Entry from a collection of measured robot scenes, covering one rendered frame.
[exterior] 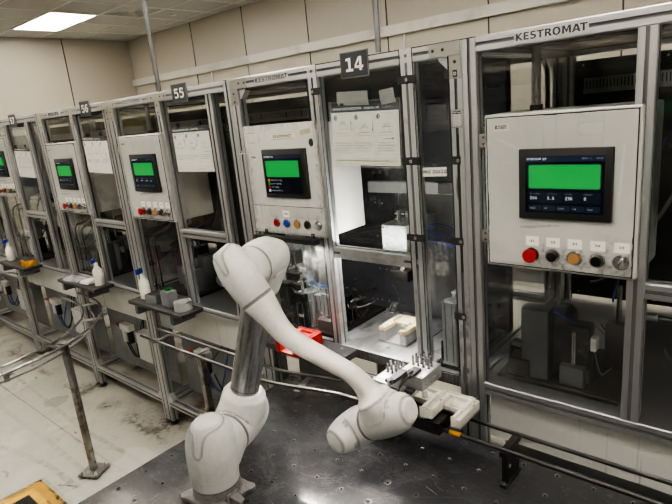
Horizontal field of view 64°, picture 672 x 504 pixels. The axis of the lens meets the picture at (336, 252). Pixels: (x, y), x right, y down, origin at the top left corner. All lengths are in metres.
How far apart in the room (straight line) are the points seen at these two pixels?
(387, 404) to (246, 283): 0.51
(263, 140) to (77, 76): 7.54
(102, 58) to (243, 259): 8.53
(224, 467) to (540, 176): 1.29
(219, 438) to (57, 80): 8.20
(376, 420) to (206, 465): 0.60
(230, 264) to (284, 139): 0.81
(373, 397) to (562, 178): 0.79
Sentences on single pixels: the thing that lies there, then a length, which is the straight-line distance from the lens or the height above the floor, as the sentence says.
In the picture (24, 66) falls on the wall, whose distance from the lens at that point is 9.41.
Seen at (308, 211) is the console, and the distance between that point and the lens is 2.18.
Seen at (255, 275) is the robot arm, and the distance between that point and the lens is 1.54.
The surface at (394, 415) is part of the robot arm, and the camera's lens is 1.46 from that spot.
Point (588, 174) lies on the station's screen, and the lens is 1.59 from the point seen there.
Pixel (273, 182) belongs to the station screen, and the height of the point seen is 1.60.
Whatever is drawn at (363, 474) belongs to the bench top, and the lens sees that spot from 1.94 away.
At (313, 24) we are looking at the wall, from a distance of 6.93.
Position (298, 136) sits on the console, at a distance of 2.15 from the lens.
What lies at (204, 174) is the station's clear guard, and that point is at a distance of 2.71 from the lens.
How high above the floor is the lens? 1.86
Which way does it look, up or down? 15 degrees down
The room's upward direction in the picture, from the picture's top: 6 degrees counter-clockwise
